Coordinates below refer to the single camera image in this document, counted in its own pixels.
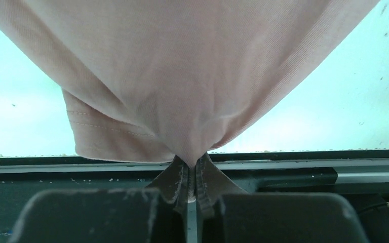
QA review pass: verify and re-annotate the aluminium frame rail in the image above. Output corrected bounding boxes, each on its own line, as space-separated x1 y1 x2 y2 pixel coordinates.
0 158 389 183

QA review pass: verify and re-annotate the dusty pink graphic t-shirt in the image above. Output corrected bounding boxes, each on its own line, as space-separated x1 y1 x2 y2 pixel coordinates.
0 1 377 167

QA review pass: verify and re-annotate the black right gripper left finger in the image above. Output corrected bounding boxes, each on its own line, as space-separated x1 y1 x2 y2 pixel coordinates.
147 156 188 242

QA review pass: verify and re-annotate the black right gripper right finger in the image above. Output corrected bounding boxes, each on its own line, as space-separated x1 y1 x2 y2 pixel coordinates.
195 153 247 242

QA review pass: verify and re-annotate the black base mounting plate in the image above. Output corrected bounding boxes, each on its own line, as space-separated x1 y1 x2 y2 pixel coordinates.
0 150 389 242

